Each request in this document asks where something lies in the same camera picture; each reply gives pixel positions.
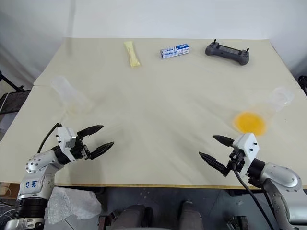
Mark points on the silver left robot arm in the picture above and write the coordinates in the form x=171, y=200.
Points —
x=36, y=163

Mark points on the clear cup with orange lid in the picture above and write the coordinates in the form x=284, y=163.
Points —
x=250, y=123

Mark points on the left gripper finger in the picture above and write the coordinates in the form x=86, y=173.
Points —
x=92, y=129
x=103, y=148

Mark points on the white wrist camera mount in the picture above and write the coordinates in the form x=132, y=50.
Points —
x=248, y=148
x=63, y=139

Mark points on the clear plastic cup left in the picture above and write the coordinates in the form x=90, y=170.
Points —
x=69, y=95

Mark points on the dark rounded shape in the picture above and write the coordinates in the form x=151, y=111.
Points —
x=133, y=216
x=190, y=215

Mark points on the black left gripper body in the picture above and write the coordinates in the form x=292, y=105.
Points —
x=81, y=152

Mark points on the black fabric bag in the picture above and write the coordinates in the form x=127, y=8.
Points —
x=13, y=101

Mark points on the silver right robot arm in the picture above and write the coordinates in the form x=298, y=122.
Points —
x=280, y=182

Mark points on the dark grey remote controller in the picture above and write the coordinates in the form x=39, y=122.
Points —
x=226, y=52

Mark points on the yellow plastic packet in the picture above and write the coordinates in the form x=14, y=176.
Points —
x=132, y=55

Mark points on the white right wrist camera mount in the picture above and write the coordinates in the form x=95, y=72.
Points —
x=248, y=148

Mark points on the crumpled clear plastic wrap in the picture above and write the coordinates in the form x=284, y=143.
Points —
x=72, y=203

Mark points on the black equipment piece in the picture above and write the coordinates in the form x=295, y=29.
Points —
x=303, y=85

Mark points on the blue and white box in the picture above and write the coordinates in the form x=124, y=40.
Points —
x=174, y=51

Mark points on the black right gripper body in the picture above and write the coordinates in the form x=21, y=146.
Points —
x=236, y=159

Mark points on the black tripod stand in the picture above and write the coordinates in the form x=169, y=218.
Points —
x=9, y=81

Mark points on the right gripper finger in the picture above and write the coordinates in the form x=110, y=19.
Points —
x=223, y=139
x=213, y=161

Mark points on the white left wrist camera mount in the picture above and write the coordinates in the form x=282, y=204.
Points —
x=63, y=139

